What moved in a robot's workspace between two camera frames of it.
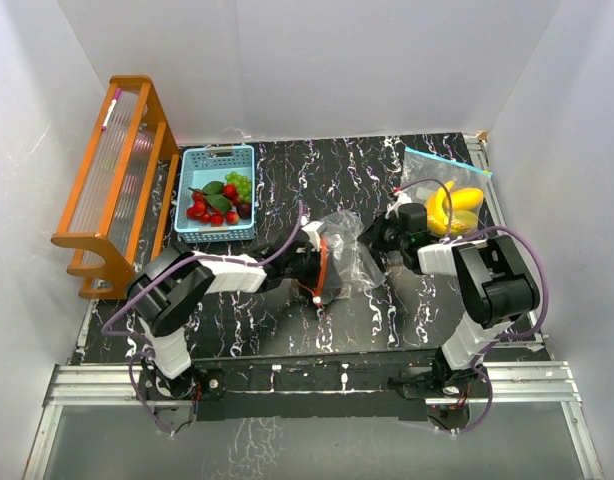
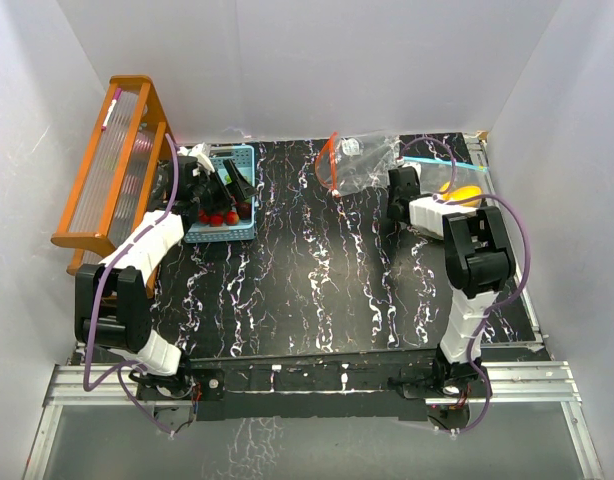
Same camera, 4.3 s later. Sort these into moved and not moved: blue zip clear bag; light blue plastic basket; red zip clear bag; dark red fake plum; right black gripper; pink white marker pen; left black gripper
Moved: red zip clear bag; right black gripper; left black gripper
Not moved: light blue plastic basket; pink white marker pen; dark red fake plum; blue zip clear bag
